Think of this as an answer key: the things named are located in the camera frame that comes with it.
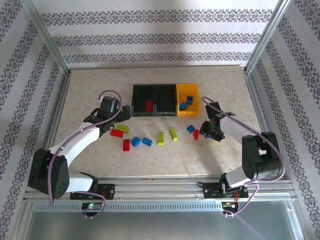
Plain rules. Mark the blue lego brick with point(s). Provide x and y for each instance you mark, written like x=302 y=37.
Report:
x=190 y=99
x=135 y=141
x=147 y=142
x=184 y=106
x=207 y=136
x=190 y=128

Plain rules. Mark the red lego brick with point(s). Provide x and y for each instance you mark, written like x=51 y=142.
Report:
x=126 y=145
x=195 y=135
x=117 y=133
x=149 y=106

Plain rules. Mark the black storage bin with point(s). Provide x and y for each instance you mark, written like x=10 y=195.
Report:
x=166 y=100
x=140 y=97

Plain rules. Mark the yellow storage bin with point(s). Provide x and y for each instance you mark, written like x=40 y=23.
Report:
x=182 y=91

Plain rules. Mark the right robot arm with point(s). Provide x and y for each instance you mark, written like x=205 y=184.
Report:
x=260 y=160

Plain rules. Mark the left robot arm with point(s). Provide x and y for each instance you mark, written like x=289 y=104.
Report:
x=75 y=140

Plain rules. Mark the right controller circuit board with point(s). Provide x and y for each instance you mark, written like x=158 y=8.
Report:
x=228 y=205

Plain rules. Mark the controller circuit board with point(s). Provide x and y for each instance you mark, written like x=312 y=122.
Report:
x=91 y=206
x=228 y=205

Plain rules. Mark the left controller circuit board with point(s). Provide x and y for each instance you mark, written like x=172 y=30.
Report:
x=91 y=206

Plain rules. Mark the grey metal panel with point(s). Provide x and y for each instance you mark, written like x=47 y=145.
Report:
x=160 y=225

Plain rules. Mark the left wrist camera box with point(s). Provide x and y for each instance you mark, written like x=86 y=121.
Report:
x=109 y=104

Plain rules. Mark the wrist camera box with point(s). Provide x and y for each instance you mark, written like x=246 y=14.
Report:
x=213 y=108
x=109 y=104

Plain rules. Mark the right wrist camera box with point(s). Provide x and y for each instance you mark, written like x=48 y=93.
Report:
x=213 y=108

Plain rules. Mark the aluminium side rail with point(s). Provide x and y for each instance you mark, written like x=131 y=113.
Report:
x=258 y=112
x=53 y=125

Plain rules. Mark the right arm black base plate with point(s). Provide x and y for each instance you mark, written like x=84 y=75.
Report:
x=210 y=191

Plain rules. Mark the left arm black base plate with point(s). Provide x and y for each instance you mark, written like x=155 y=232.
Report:
x=108 y=190

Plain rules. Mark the aluminium mounting rail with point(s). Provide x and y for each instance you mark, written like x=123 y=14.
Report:
x=160 y=187

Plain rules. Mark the aluminium frame post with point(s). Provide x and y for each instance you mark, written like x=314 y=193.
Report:
x=47 y=35
x=267 y=35

